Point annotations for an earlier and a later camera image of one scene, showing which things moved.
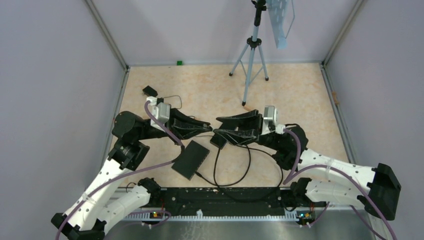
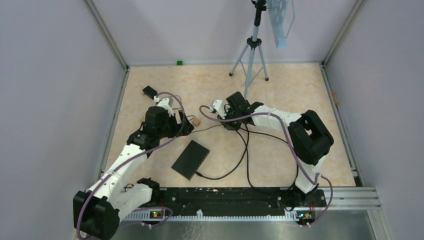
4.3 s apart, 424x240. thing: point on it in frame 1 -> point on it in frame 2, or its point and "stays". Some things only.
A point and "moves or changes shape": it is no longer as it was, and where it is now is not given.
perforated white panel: x=277 y=9 stays
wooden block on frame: x=335 y=98 stays
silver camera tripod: x=253 y=43 stays
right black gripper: x=251 y=120 -> x=229 y=126
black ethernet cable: x=253 y=200 moves or changes shape
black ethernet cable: x=200 y=175 -> x=200 y=175
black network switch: x=190 y=160 stays
